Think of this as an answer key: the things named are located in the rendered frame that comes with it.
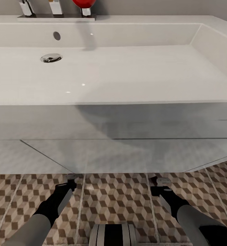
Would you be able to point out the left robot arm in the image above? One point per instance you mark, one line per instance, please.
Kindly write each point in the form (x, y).
(36, 229)

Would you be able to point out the robot trunk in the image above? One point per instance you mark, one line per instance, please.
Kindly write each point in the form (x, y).
(113, 235)

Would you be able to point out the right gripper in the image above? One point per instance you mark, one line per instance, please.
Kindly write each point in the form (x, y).
(155, 190)

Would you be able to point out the furniture sink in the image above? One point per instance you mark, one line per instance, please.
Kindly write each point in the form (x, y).
(116, 93)

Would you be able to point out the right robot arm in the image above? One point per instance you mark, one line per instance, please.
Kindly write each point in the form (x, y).
(201, 229)

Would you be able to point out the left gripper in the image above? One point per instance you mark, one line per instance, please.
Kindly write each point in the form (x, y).
(72, 185)

